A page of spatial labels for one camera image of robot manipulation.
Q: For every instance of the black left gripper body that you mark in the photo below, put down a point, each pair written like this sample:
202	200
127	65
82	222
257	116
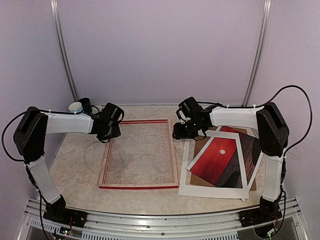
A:
110	133

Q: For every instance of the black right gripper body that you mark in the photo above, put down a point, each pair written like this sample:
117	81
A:
190	131

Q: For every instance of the red wooden picture frame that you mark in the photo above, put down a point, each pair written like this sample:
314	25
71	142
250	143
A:
173	160

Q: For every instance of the white photo mat border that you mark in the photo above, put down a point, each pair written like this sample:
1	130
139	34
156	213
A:
214	192

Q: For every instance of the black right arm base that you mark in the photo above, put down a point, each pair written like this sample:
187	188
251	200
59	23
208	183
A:
257	215

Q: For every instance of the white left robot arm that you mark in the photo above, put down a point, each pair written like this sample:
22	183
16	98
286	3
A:
30	137

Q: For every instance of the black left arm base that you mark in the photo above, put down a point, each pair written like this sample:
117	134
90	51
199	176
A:
70	217

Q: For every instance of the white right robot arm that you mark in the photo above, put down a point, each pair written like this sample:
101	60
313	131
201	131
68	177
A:
266	119

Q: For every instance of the red and black photo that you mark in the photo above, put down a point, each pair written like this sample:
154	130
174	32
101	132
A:
220	162

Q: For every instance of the brown cardboard backing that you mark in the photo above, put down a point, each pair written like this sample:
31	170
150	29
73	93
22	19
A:
197	178

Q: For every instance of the white round plate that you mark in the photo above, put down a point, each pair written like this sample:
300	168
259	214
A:
96	108

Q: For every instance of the dark green mug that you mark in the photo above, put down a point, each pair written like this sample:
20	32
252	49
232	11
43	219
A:
86	105

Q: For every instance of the light blue mug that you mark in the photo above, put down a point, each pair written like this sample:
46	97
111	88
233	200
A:
75	107

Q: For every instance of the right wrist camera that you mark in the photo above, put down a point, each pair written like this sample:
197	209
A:
181	116

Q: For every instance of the aluminium front rail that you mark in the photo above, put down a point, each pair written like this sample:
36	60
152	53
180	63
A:
221	225

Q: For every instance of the left aluminium corner post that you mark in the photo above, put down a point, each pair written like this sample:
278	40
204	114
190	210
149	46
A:
62	48

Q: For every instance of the aluminium corner post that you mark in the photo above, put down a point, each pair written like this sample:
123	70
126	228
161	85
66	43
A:
62	48
258	52

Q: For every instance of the right aluminium corner post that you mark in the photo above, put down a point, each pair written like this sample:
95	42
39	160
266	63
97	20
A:
258	52

